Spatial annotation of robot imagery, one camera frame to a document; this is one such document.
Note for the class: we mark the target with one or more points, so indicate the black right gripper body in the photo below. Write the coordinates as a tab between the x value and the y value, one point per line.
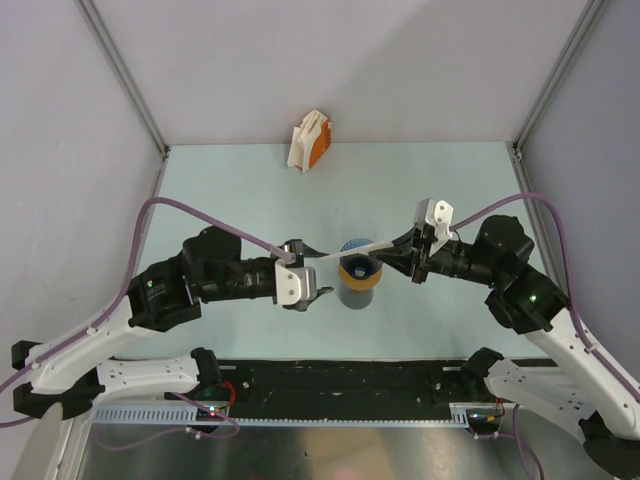
450	259

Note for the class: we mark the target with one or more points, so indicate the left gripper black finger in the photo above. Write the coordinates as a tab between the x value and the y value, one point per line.
309	252
322	291

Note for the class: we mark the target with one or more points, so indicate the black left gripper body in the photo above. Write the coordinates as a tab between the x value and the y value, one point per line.
272	274

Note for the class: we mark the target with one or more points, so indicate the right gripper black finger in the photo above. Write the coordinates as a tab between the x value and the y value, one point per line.
403	263
406	240

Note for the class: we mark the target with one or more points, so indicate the glass beaker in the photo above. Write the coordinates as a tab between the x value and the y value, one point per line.
355	299

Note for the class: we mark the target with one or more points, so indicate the single white paper filter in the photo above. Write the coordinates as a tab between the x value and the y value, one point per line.
360	250

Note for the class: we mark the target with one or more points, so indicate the blue glass dripper cone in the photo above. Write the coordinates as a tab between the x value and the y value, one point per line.
358	265

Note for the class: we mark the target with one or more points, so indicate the white paper coffee filters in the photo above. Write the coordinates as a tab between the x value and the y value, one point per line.
297	155

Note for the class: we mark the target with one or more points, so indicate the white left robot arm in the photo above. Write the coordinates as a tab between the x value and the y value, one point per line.
81	370

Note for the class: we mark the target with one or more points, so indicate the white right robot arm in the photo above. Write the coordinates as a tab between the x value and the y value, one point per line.
600	405

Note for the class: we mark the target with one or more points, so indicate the orange filter box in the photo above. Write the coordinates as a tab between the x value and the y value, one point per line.
319	139

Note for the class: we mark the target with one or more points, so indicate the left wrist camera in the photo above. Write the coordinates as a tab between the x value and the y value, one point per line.
294	285

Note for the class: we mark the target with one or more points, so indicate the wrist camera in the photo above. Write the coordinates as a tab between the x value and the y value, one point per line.
433	220
294	285

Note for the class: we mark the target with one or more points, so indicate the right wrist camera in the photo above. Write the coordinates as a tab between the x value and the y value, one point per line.
433	220

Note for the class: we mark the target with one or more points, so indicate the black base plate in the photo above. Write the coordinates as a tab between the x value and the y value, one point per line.
369	391

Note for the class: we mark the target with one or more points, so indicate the white cable duct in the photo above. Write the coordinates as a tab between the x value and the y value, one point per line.
157	414

